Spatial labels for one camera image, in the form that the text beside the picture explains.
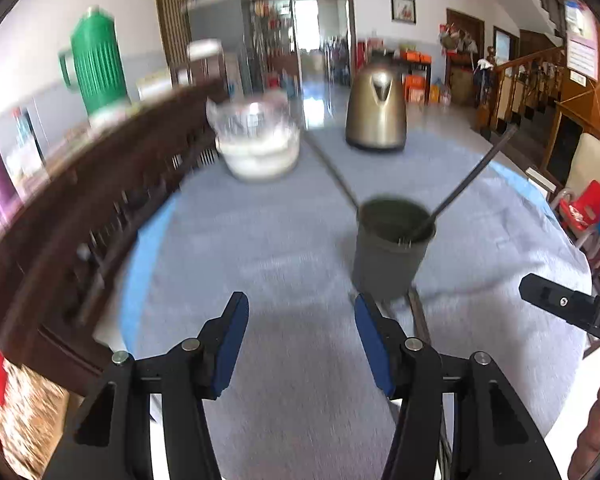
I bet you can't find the dark wooden cabinet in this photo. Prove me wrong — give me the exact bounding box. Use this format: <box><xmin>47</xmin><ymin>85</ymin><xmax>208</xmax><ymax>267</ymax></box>
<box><xmin>0</xmin><ymin>80</ymin><xmax>231</xmax><ymax>396</ymax></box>

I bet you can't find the white rice cooker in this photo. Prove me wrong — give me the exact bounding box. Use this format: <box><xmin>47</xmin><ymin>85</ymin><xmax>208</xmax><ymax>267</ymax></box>
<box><xmin>187</xmin><ymin>39</ymin><xmax>223</xmax><ymax>61</ymax></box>

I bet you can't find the brown striped curtain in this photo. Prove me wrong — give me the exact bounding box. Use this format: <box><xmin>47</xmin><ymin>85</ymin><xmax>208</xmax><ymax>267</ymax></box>
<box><xmin>152</xmin><ymin>0</ymin><xmax>211</xmax><ymax>76</ymax></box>

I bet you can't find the clear plastic bag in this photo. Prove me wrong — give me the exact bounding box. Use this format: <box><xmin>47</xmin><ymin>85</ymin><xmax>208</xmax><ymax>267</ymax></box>
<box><xmin>206</xmin><ymin>92</ymin><xmax>296</xmax><ymax>148</ymax></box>

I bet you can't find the framed wall picture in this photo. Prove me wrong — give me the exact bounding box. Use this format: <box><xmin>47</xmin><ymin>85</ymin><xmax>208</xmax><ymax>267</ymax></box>
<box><xmin>391</xmin><ymin>0</ymin><xmax>417</xmax><ymax>25</ymax></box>

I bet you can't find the white bowl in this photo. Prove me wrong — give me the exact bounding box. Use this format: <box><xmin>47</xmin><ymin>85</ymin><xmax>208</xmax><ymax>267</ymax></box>
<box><xmin>215</xmin><ymin>130</ymin><xmax>302</xmax><ymax>182</ymax></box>

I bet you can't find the grey refrigerator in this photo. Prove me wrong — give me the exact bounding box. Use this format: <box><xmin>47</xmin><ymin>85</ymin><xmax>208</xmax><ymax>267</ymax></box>
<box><xmin>182</xmin><ymin>0</ymin><xmax>253</xmax><ymax>106</ymax></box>

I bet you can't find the tall orange box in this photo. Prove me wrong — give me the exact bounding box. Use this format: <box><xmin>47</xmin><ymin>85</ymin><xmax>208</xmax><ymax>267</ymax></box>
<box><xmin>404</xmin><ymin>74</ymin><xmax>431</xmax><ymax>105</ymax></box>

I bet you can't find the wall calendar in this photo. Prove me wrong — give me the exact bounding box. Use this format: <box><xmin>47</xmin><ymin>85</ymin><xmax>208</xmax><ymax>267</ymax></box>
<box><xmin>562</xmin><ymin>0</ymin><xmax>600</xmax><ymax>86</ymax></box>

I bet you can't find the dark grey utensil holder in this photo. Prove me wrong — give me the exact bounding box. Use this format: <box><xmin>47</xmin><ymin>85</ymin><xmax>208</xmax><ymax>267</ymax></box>
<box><xmin>351</xmin><ymin>199</ymin><xmax>437</xmax><ymax>301</ymax></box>

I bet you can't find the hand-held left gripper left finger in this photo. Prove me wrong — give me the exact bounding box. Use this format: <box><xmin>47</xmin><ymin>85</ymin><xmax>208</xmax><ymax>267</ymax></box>
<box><xmin>42</xmin><ymin>291</ymin><xmax>251</xmax><ymax>480</ymax></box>

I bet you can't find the beige chair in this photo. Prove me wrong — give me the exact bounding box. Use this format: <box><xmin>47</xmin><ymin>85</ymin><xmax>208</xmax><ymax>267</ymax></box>
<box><xmin>562</xmin><ymin>132</ymin><xmax>600</xmax><ymax>211</ymax></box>

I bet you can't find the bronze electric kettle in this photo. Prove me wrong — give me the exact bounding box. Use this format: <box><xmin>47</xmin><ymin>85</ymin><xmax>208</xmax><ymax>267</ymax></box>
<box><xmin>344</xmin><ymin>50</ymin><xmax>408</xmax><ymax>152</ymax></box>

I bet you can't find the brown wooden door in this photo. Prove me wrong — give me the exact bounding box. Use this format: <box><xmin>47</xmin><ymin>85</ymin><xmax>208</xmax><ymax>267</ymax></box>
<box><xmin>446</xmin><ymin>7</ymin><xmax>486</xmax><ymax>106</ymax></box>

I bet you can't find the green thermos jug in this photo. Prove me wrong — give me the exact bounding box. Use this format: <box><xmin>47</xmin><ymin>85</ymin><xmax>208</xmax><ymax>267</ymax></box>
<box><xmin>57</xmin><ymin>6</ymin><xmax>133</xmax><ymax>128</ymax></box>

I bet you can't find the wooden stair railing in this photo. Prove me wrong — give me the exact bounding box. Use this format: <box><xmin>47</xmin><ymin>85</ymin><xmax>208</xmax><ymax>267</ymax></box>
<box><xmin>477</xmin><ymin>45</ymin><xmax>568</xmax><ymax>136</ymax></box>

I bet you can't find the red plastic chair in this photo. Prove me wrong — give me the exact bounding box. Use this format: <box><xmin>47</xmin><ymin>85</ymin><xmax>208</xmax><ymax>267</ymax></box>
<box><xmin>557</xmin><ymin>180</ymin><xmax>600</xmax><ymax>248</ymax></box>

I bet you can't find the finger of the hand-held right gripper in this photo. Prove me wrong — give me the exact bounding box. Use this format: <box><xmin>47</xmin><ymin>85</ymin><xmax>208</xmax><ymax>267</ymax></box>
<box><xmin>519</xmin><ymin>274</ymin><xmax>600</xmax><ymax>328</ymax></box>

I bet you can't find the white step stool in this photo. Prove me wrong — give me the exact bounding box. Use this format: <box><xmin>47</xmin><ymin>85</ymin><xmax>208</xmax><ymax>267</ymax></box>
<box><xmin>525</xmin><ymin>165</ymin><xmax>561</xmax><ymax>201</ymax></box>

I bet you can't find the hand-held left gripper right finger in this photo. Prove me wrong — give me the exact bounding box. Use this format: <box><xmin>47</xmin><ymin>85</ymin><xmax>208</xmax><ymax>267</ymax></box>
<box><xmin>354</xmin><ymin>294</ymin><xmax>563</xmax><ymax>480</ymax></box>

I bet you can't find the blue tablecloth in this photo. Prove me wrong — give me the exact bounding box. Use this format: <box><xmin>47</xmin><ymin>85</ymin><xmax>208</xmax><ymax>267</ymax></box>
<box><xmin>120</xmin><ymin>160</ymin><xmax>563</xmax><ymax>351</ymax></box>

